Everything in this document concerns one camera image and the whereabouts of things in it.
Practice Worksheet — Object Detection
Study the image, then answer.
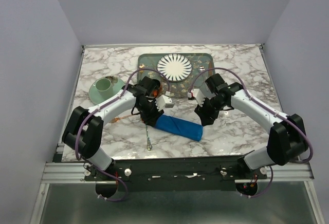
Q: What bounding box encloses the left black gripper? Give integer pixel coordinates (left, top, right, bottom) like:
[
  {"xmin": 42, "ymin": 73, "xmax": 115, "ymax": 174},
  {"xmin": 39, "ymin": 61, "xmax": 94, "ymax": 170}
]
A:
[{"xmin": 136, "ymin": 100, "xmax": 165, "ymax": 128}]

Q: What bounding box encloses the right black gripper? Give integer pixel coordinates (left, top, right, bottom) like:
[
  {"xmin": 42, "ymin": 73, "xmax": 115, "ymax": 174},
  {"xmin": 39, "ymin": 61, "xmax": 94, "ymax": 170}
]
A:
[{"xmin": 194, "ymin": 97, "xmax": 226, "ymax": 127}]

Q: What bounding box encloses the blue cloth napkin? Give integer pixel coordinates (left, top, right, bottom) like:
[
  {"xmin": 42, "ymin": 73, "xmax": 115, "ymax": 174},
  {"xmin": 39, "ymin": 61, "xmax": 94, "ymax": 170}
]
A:
[{"xmin": 154, "ymin": 115, "xmax": 203, "ymax": 142}]

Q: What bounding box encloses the iridescent gold spoon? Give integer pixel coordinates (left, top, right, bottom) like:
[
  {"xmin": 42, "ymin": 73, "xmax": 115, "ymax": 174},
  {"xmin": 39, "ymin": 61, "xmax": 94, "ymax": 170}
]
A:
[{"xmin": 145, "ymin": 125, "xmax": 152, "ymax": 151}]

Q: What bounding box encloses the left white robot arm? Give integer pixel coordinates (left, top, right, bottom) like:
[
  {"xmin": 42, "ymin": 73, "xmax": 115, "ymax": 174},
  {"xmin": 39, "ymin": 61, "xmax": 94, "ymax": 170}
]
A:
[{"xmin": 62, "ymin": 77, "xmax": 164, "ymax": 180}]

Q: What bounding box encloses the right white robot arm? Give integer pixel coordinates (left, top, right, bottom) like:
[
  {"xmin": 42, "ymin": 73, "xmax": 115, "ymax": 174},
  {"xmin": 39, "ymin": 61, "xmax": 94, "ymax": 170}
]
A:
[{"xmin": 188, "ymin": 73, "xmax": 310, "ymax": 179}]

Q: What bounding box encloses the orange black mug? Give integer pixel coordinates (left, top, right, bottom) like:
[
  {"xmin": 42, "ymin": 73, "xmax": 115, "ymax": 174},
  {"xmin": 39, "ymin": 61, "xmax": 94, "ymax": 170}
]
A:
[{"xmin": 150, "ymin": 79, "xmax": 162, "ymax": 98}]

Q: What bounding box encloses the copper fork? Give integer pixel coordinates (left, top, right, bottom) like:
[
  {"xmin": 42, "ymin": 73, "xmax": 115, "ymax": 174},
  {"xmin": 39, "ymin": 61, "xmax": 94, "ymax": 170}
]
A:
[{"xmin": 110, "ymin": 115, "xmax": 136, "ymax": 123}]

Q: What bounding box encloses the green saucer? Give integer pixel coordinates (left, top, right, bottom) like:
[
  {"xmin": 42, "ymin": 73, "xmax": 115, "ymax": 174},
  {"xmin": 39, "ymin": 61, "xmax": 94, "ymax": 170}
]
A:
[{"xmin": 88, "ymin": 76, "xmax": 125, "ymax": 105}]

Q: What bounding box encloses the green floral serving tray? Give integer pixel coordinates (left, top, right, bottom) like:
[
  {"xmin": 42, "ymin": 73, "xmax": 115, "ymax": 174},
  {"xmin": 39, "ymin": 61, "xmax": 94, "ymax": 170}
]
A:
[{"xmin": 137, "ymin": 53, "xmax": 213, "ymax": 98}]

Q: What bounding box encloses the green cup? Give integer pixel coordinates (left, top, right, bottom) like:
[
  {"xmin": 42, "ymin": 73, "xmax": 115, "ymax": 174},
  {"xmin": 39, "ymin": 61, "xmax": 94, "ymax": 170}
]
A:
[{"xmin": 95, "ymin": 78, "xmax": 113, "ymax": 99}]

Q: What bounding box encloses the white blue striped plate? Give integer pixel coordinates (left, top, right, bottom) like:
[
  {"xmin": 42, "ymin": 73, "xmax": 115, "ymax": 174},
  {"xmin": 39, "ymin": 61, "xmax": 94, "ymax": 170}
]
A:
[{"xmin": 157, "ymin": 53, "xmax": 192, "ymax": 82}]

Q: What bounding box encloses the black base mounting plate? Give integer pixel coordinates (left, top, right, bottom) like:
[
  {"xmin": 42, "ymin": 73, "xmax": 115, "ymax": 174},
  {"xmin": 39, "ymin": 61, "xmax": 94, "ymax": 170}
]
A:
[{"xmin": 84, "ymin": 154, "xmax": 269, "ymax": 193}]

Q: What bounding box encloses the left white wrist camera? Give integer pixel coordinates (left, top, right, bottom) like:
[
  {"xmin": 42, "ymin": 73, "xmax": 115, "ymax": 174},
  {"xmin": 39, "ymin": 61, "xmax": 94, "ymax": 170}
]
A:
[{"xmin": 155, "ymin": 95, "xmax": 174, "ymax": 111}]

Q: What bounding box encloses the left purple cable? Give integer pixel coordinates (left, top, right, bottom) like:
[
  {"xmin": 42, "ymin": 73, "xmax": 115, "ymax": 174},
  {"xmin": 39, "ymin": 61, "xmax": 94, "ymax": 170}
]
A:
[{"xmin": 76, "ymin": 69, "xmax": 172, "ymax": 202}]

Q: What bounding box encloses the gold fork green handle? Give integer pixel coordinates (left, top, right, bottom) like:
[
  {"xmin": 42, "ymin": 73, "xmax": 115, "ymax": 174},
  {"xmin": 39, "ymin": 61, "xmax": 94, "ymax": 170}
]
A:
[{"xmin": 138, "ymin": 64, "xmax": 145, "ymax": 72}]

